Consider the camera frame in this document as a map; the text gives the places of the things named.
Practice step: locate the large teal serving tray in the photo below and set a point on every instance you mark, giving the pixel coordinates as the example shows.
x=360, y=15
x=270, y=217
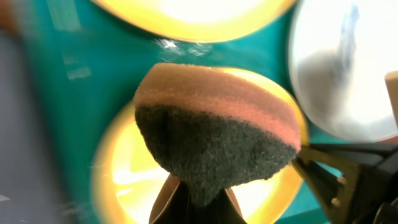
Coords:
x=87, y=65

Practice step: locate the green and yellow sponge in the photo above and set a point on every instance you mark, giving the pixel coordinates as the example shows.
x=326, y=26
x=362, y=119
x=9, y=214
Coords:
x=213, y=130

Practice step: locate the yellow plate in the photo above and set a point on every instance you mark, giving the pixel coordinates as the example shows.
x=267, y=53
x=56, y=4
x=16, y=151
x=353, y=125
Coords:
x=127, y=179
x=205, y=21

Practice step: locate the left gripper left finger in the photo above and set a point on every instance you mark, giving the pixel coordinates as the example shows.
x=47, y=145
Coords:
x=174, y=205

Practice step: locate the light blue plate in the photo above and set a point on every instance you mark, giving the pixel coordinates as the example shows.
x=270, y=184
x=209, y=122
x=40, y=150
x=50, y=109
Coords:
x=339, y=54

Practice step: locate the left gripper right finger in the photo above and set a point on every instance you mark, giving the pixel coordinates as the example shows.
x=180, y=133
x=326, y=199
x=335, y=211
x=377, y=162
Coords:
x=353, y=183

